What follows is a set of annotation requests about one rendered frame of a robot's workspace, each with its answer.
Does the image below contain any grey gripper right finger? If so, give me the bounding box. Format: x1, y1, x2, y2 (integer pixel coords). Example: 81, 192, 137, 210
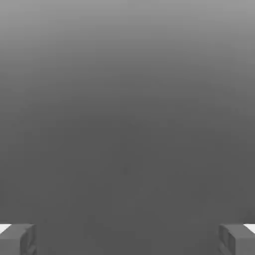
218, 223, 255, 255

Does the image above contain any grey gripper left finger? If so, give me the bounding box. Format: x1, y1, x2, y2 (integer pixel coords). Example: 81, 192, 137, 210
0, 223, 38, 255

